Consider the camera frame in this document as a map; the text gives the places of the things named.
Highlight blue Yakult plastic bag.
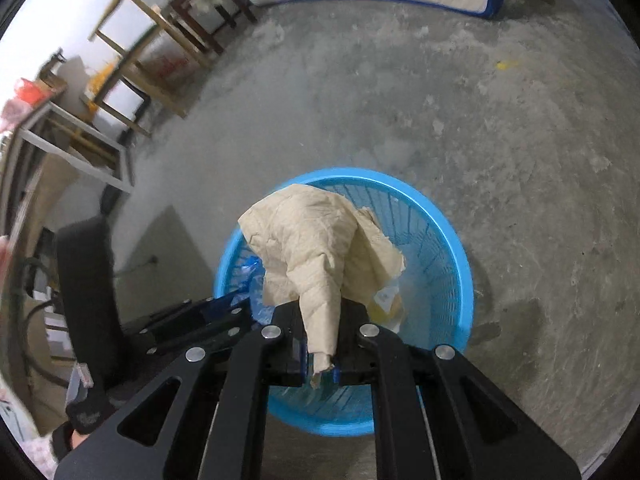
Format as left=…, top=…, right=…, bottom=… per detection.
left=241, top=256, right=265, bottom=323

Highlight wooden chair black seat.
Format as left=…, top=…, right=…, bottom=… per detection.
left=88, top=0, right=213, bottom=138

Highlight beige paper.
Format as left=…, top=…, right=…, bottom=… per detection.
left=238, top=184, right=406, bottom=389

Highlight dark wooden stool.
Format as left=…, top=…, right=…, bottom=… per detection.
left=167, top=0, right=257, bottom=54

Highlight left forearm pink sweater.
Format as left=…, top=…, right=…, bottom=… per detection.
left=21, top=432, right=58, bottom=480

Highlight person's left hand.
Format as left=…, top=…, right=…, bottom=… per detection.
left=62, top=422, right=90, bottom=452

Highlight white yellow medicine box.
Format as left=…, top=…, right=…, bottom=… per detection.
left=368, top=282, right=406, bottom=333

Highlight pink red plastic bags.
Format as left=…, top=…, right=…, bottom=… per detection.
left=0, top=78, right=55, bottom=132

